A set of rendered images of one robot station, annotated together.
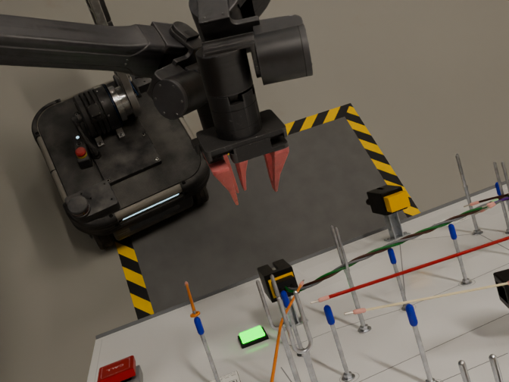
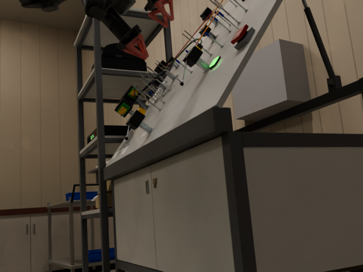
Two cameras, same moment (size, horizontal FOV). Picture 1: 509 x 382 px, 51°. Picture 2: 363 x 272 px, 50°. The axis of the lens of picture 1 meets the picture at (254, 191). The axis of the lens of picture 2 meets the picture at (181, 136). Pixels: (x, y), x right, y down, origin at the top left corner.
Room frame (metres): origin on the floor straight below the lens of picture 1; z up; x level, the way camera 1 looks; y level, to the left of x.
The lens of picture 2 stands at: (0.43, 1.26, 0.60)
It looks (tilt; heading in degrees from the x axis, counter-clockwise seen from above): 11 degrees up; 266
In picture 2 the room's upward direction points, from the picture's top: 5 degrees counter-clockwise
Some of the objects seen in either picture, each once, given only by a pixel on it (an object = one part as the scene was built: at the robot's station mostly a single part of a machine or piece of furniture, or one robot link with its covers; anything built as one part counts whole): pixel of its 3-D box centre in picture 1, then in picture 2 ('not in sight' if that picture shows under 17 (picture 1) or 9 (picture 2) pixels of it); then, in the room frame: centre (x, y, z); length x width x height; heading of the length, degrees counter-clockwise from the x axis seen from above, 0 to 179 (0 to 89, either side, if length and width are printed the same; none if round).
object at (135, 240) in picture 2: not in sight; (133, 217); (0.56, -0.52, 0.60); 0.55 x 0.02 x 0.39; 112
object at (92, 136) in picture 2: not in sight; (119, 136); (0.66, -1.12, 1.09); 0.35 x 0.33 x 0.07; 112
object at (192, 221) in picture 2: not in sight; (185, 213); (0.36, -0.01, 0.60); 0.55 x 0.03 x 0.39; 112
